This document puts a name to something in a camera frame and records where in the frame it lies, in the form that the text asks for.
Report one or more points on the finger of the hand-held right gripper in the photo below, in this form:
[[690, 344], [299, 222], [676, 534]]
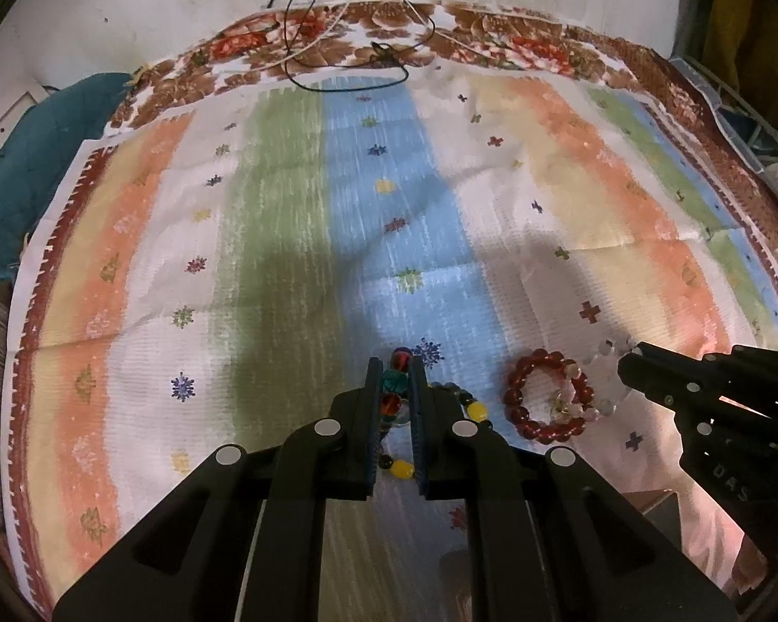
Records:
[[661, 385], [745, 369]]

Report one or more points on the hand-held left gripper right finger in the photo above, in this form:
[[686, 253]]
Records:
[[417, 431]]

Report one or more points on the teal cloth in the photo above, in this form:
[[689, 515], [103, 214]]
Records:
[[52, 142]]

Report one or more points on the striped woven mat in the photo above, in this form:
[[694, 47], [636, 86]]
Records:
[[266, 207]]

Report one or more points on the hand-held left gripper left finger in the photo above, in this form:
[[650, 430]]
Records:
[[367, 431]]

